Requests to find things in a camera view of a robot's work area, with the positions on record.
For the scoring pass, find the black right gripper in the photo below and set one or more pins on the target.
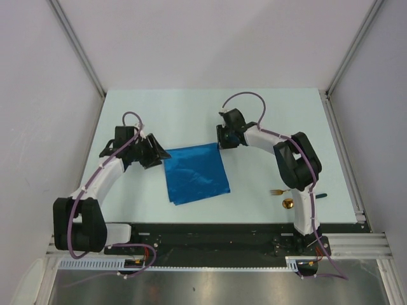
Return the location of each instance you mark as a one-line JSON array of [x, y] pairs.
[[222, 143]]

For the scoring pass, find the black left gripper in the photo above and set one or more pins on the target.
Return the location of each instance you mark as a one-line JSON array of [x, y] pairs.
[[156, 153]]

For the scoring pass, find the blue cloth napkin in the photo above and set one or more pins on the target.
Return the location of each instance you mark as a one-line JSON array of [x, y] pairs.
[[195, 173]]

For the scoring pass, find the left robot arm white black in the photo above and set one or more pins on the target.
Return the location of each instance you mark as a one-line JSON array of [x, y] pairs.
[[78, 223]]

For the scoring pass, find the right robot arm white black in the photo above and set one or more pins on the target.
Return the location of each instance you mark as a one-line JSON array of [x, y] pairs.
[[298, 164]]

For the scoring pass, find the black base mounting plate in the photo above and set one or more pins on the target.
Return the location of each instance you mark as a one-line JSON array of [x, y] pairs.
[[218, 245]]

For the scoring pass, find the gold fork green handle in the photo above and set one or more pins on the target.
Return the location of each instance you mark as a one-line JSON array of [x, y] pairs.
[[278, 192]]

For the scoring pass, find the gold spoon green handle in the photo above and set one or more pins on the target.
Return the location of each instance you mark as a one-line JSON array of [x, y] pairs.
[[288, 203]]

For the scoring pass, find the right aluminium corner post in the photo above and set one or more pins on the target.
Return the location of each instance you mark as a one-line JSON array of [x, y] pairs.
[[356, 43]]

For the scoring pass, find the aluminium corner post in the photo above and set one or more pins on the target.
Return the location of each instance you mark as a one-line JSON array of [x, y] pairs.
[[73, 39], [356, 43]]

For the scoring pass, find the white slotted cable duct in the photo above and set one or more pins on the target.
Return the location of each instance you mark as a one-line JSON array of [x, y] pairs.
[[93, 264]]

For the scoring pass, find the left aluminium corner post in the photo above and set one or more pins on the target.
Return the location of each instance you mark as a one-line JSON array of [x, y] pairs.
[[73, 39]]

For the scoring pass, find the aluminium front frame rail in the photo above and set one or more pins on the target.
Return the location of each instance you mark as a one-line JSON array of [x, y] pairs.
[[359, 246]]

